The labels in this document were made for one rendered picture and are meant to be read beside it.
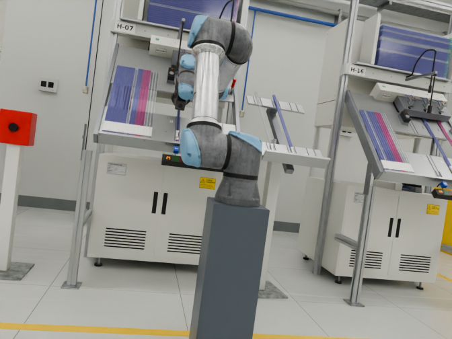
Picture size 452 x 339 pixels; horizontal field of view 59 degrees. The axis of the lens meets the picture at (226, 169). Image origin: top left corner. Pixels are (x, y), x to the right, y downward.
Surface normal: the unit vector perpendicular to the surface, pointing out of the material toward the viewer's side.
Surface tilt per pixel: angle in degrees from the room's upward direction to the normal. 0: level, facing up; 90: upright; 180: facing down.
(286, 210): 90
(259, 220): 90
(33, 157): 90
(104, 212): 90
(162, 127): 48
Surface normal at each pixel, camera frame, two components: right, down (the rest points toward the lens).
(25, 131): 0.19, 0.06
